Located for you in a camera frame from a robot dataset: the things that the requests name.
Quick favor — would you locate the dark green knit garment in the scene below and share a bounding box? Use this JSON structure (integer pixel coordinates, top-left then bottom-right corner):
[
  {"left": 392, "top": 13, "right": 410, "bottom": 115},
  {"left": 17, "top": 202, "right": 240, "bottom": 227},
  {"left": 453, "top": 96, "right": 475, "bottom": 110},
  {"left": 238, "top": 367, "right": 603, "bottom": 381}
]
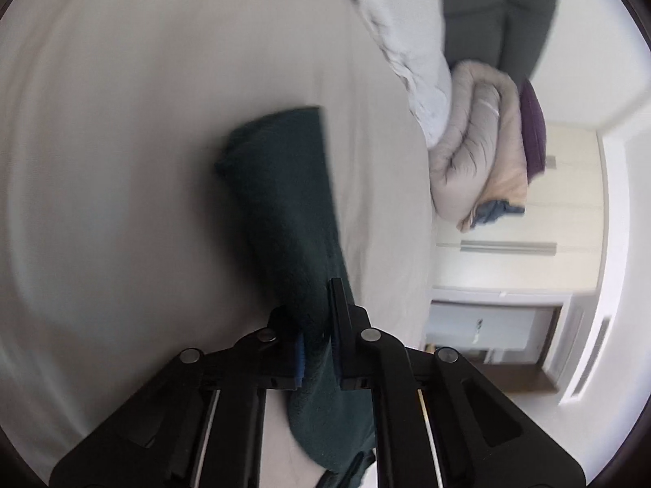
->
[{"left": 215, "top": 107, "right": 375, "bottom": 487}]

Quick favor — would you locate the dark framed door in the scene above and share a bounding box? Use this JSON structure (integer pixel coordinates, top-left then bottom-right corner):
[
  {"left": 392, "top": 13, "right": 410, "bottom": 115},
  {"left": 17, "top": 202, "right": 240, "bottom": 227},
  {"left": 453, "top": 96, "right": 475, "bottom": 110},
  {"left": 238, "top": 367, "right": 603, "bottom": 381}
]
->
[{"left": 426, "top": 301, "right": 559, "bottom": 394}]

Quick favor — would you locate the white bed sheet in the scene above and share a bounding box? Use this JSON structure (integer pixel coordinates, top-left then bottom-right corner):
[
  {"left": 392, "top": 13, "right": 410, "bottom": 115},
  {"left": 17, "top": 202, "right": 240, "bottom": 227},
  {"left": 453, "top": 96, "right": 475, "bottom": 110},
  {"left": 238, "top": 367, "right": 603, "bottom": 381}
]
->
[{"left": 1, "top": 0, "right": 431, "bottom": 479}]

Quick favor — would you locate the cream wardrobe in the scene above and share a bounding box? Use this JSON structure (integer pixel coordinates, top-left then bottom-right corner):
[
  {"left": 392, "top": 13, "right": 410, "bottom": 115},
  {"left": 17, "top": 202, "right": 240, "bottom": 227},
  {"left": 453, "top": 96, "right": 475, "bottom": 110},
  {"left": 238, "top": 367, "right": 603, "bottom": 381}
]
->
[{"left": 433, "top": 124, "right": 605, "bottom": 293}]

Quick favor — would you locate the blue grey folded cloth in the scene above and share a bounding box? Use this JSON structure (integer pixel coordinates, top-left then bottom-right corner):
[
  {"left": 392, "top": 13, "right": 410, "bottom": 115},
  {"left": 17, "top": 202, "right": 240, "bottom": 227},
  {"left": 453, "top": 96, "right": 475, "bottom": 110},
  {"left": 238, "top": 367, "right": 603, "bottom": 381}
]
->
[{"left": 470, "top": 199, "right": 525, "bottom": 228}]

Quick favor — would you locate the folded beige duvet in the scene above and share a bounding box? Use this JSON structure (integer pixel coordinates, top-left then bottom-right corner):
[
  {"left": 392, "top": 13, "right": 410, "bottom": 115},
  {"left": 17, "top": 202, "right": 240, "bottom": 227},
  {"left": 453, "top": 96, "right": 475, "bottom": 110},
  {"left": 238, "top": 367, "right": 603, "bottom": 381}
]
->
[{"left": 429, "top": 61, "right": 529, "bottom": 233}]

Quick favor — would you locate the purple pillow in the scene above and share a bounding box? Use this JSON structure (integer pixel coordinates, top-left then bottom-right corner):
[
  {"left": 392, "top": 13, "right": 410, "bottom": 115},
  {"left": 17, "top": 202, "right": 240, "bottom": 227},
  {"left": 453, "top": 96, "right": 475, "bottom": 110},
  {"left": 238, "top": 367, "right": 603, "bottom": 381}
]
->
[{"left": 520, "top": 79, "right": 546, "bottom": 183}]

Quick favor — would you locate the dark grey upholstered headboard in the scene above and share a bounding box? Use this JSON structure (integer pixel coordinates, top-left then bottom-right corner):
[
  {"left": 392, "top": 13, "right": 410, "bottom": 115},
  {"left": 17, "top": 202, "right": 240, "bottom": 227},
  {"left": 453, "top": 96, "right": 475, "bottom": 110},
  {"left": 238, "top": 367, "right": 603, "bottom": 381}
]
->
[{"left": 442, "top": 0, "right": 557, "bottom": 85}]

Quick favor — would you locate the white pillow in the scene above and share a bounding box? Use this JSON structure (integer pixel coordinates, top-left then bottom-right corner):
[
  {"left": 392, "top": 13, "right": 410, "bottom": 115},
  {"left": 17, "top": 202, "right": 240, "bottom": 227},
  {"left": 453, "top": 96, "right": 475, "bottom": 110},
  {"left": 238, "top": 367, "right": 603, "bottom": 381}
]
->
[{"left": 351, "top": 0, "right": 451, "bottom": 149}]

